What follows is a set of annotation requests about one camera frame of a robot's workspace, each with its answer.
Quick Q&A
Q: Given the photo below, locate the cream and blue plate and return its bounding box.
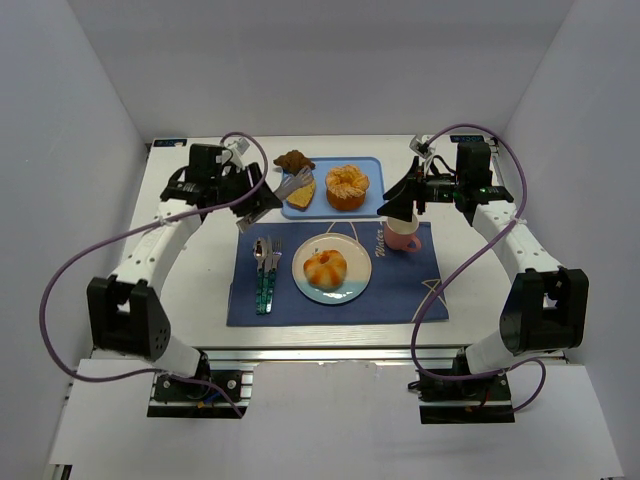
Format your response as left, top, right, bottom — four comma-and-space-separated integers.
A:
292, 233, 372, 305

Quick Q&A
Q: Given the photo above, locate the fork with green handle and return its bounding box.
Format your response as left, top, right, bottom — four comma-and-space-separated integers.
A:
266, 238, 282, 314

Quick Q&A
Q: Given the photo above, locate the orange ring cake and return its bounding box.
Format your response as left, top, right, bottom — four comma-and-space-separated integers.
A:
325, 164, 370, 211

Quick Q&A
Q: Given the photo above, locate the knife with green handle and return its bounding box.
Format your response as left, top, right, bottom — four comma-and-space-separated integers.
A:
260, 236, 272, 314

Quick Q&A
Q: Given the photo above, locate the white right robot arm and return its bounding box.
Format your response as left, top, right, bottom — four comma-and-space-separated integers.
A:
377, 137, 589, 382

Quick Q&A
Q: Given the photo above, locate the light blue tray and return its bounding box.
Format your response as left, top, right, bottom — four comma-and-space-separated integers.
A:
281, 157, 385, 220

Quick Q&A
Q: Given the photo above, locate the brown croissant bread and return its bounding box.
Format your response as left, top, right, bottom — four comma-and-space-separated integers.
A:
273, 150, 316, 175

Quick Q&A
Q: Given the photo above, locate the white orange striped bun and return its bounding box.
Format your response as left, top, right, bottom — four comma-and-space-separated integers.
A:
303, 250, 347, 291

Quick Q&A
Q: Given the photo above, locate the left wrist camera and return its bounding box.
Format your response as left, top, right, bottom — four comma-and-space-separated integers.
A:
226, 137, 250, 162

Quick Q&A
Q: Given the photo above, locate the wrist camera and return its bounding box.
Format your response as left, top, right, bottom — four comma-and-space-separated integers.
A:
226, 137, 250, 162
409, 135, 435, 159

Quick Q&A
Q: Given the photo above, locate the blue cloth placemat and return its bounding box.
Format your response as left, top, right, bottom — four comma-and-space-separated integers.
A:
227, 221, 441, 327

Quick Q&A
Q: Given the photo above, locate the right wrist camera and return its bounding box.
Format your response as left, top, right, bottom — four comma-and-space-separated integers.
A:
409, 135, 435, 159

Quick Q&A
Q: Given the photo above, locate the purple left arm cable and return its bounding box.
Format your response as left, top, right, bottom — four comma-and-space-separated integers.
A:
38, 131, 271, 417

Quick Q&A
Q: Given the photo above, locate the aluminium table frame rail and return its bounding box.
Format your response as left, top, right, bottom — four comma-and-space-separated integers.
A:
92, 344, 569, 374

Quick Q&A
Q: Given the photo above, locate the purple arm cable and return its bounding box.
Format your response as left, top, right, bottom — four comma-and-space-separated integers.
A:
38, 131, 271, 417
407, 122, 546, 412

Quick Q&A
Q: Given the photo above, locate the pink mug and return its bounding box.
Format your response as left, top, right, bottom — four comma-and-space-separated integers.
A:
383, 214, 422, 253

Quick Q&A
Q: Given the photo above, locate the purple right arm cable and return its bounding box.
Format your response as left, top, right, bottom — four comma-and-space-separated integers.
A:
407, 122, 546, 412

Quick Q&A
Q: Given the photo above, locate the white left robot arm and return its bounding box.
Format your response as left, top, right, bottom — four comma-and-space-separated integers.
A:
87, 137, 282, 378

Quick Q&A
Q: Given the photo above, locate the spoon with green handle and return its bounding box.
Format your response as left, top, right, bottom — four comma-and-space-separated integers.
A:
253, 237, 266, 315

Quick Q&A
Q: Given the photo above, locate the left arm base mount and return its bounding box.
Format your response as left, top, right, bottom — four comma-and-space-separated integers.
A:
147, 369, 253, 420

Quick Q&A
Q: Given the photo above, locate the sliced loaf bread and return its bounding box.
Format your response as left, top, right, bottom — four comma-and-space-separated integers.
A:
286, 180, 316, 211

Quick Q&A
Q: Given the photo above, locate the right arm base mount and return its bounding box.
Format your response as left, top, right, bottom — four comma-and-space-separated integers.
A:
407, 373, 515, 425

